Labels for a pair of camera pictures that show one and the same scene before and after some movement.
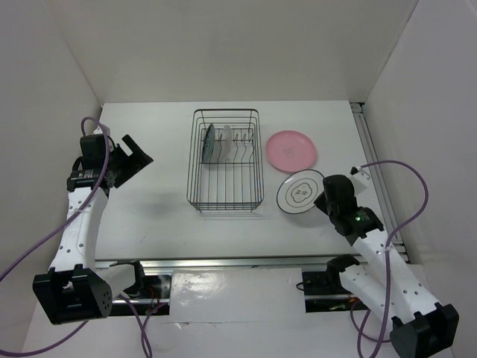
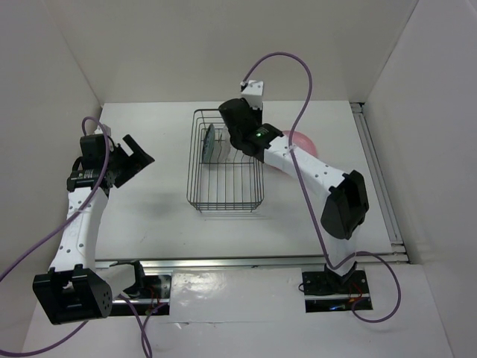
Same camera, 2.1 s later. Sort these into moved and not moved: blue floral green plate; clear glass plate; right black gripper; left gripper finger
Moved: right black gripper
Not moved: clear glass plate; blue floral green plate; left gripper finger
